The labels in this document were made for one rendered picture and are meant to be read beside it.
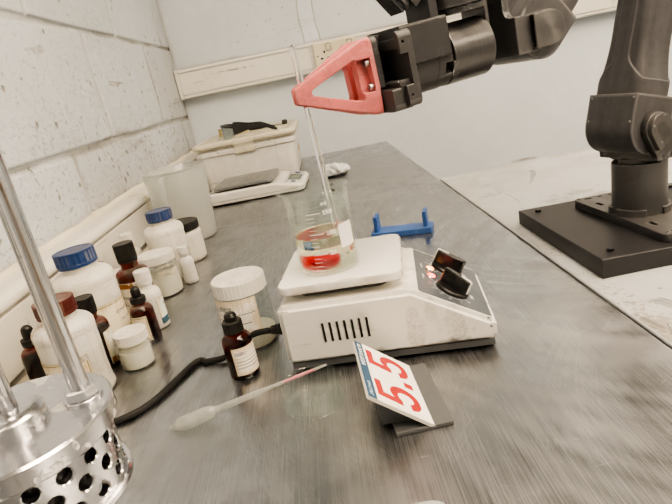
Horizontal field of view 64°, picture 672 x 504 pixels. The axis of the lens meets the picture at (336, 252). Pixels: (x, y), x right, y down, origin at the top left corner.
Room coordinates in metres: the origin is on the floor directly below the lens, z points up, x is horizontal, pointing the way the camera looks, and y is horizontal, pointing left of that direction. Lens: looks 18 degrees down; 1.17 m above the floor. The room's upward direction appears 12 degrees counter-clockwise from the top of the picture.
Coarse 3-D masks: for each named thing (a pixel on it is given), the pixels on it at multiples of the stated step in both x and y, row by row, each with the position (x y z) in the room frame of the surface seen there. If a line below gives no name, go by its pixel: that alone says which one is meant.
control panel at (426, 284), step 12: (420, 252) 0.57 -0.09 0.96; (420, 264) 0.53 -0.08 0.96; (420, 276) 0.49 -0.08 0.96; (468, 276) 0.54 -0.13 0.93; (420, 288) 0.46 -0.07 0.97; (432, 288) 0.47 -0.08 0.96; (480, 288) 0.51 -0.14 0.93; (456, 300) 0.46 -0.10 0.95; (468, 300) 0.47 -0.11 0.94; (480, 300) 0.48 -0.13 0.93; (480, 312) 0.45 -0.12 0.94
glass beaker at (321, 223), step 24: (288, 192) 0.53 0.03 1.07; (312, 192) 0.54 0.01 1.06; (336, 192) 0.49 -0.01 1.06; (288, 216) 0.50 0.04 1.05; (312, 216) 0.48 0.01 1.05; (336, 216) 0.49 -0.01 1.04; (312, 240) 0.48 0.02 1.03; (336, 240) 0.48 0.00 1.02; (312, 264) 0.49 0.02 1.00; (336, 264) 0.48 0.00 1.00
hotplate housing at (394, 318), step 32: (352, 288) 0.48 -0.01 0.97; (384, 288) 0.47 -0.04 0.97; (416, 288) 0.46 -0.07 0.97; (288, 320) 0.47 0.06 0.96; (320, 320) 0.46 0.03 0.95; (352, 320) 0.46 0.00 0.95; (384, 320) 0.46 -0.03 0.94; (416, 320) 0.45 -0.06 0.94; (448, 320) 0.45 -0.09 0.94; (480, 320) 0.44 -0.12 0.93; (288, 352) 0.47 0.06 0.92; (320, 352) 0.47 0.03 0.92; (352, 352) 0.46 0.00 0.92; (384, 352) 0.46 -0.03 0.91; (416, 352) 0.45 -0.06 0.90
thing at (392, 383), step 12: (372, 360) 0.41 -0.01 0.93; (384, 360) 0.42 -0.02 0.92; (372, 372) 0.39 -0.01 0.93; (384, 372) 0.40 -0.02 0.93; (396, 372) 0.41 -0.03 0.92; (384, 384) 0.37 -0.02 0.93; (396, 384) 0.38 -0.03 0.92; (408, 384) 0.39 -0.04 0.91; (384, 396) 0.35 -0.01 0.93; (396, 396) 0.36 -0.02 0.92; (408, 396) 0.37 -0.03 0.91; (408, 408) 0.35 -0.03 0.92; (420, 408) 0.36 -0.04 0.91
